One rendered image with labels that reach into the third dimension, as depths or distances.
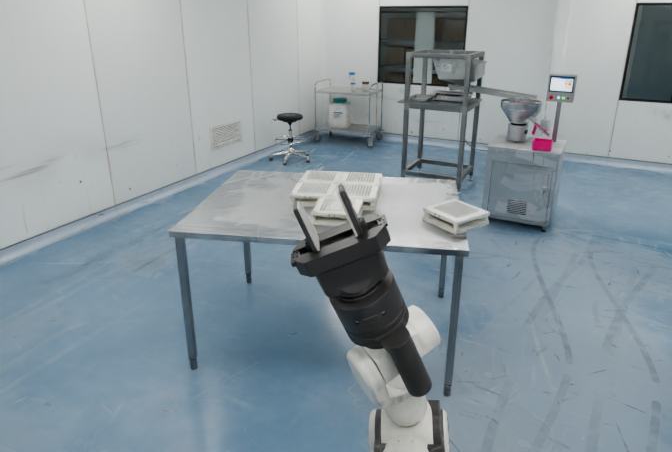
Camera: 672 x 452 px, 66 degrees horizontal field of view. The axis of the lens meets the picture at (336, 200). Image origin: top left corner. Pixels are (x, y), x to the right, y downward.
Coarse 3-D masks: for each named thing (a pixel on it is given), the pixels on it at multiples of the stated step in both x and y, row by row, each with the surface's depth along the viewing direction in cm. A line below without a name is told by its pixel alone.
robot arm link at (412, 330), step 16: (400, 320) 66; (416, 320) 71; (352, 336) 67; (368, 336) 65; (384, 336) 66; (400, 336) 65; (416, 336) 69; (432, 336) 71; (368, 352) 69; (384, 352) 68; (400, 352) 64; (416, 352) 66; (384, 368) 68; (400, 368) 66; (416, 368) 66; (416, 384) 67
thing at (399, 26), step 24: (384, 24) 777; (408, 24) 761; (432, 24) 745; (456, 24) 730; (384, 48) 788; (408, 48) 771; (432, 48) 755; (456, 48) 740; (384, 72) 800; (432, 72) 766
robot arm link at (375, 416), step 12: (372, 420) 88; (444, 420) 86; (372, 432) 87; (444, 432) 84; (372, 444) 86; (384, 444) 85; (396, 444) 82; (408, 444) 81; (420, 444) 82; (432, 444) 84; (444, 444) 83
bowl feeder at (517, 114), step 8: (504, 104) 479; (512, 104) 472; (520, 104) 468; (528, 104) 467; (536, 104) 469; (504, 112) 486; (512, 112) 475; (520, 112) 471; (528, 112) 471; (512, 120) 484; (520, 120) 479; (528, 120) 481; (544, 120) 472; (512, 128) 486; (520, 128) 483; (536, 128) 476; (512, 136) 488; (520, 136) 486
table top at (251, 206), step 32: (224, 192) 322; (256, 192) 322; (288, 192) 322; (384, 192) 322; (416, 192) 322; (448, 192) 322; (192, 224) 274; (224, 224) 274; (256, 224) 274; (288, 224) 274; (416, 224) 274
